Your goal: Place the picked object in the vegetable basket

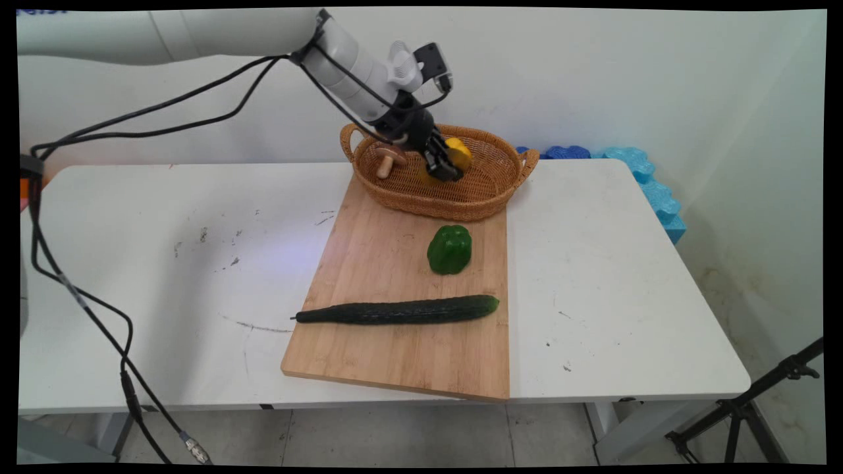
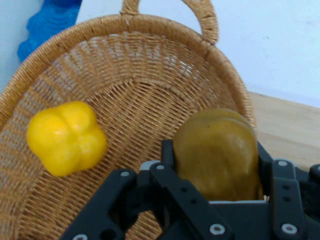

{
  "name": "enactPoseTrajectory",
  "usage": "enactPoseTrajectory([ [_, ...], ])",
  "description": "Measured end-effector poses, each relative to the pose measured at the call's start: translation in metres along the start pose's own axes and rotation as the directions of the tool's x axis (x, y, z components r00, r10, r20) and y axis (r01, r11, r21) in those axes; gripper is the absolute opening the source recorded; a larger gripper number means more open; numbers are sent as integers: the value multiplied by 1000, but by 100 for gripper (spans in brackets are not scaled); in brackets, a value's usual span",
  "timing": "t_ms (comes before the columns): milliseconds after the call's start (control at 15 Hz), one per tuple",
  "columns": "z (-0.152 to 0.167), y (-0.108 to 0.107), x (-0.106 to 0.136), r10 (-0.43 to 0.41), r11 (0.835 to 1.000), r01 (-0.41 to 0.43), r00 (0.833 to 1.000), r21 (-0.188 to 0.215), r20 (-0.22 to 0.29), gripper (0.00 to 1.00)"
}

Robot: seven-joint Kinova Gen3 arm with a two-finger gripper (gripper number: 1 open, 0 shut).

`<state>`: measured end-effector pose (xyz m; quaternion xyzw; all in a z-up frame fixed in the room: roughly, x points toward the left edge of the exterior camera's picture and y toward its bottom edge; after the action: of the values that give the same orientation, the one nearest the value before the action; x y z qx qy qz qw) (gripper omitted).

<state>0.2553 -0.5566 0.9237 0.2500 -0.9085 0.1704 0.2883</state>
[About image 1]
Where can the black tripod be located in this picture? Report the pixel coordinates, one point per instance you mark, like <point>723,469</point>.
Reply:
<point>744,408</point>

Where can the orange object at table edge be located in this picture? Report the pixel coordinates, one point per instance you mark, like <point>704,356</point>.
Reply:
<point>24,194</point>

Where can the white table leg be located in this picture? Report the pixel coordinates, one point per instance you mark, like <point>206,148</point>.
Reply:
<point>108,431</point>
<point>619,431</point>

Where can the brown toy mushroom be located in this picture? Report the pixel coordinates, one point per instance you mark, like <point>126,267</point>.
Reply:
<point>388,159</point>

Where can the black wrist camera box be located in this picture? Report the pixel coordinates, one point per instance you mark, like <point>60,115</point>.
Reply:
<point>431,64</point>

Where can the green bell pepper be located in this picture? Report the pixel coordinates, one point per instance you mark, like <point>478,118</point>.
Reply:
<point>450,249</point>

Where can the yellow bell pepper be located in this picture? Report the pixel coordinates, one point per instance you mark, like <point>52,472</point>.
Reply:
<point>459,155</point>

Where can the dark green cucumber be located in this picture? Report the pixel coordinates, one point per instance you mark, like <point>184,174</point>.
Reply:
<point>402,311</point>

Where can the bamboo cutting board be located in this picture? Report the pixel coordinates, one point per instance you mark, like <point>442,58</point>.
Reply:
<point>395,309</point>

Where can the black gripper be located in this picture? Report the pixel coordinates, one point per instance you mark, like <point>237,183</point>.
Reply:
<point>408,122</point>

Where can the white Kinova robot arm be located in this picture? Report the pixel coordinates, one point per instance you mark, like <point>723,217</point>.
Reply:
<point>197,36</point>

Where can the woven wicker basket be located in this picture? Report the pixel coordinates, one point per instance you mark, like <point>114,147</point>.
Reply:
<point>481,184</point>

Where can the blue foam mat stack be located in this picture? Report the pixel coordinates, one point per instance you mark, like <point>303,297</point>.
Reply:
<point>652,187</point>

